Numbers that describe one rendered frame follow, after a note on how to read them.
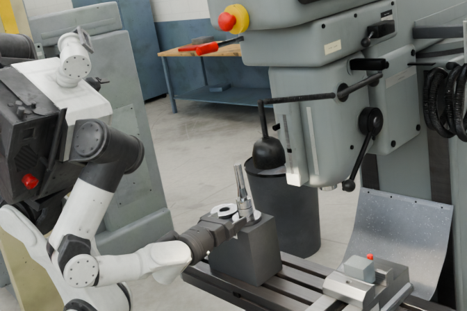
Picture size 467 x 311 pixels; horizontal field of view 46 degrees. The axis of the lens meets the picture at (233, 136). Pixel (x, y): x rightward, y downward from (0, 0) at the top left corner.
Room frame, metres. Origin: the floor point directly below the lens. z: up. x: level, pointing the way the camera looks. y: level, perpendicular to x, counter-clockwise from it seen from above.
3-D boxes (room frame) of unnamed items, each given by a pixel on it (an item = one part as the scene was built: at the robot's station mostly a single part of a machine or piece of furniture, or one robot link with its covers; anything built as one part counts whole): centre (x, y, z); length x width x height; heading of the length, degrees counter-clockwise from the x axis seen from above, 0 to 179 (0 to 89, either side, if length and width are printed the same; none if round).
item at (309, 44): (1.33, -0.25, 1.68); 0.34 x 0.24 x 0.10; 132
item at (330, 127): (1.30, -0.22, 1.47); 0.21 x 0.19 x 0.32; 42
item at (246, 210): (1.51, 0.00, 1.16); 0.05 x 0.05 x 0.05
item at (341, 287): (1.21, -0.22, 1.03); 0.12 x 0.06 x 0.04; 42
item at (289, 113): (1.23, -0.14, 1.45); 0.04 x 0.04 x 0.21; 42
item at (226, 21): (1.13, -0.03, 1.76); 0.04 x 0.03 x 0.04; 42
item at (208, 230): (1.36, 0.13, 1.17); 0.13 x 0.12 x 0.10; 50
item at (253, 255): (1.55, 0.04, 1.04); 0.22 x 0.12 x 0.20; 41
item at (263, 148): (1.13, -0.07, 1.47); 0.07 x 0.07 x 0.06
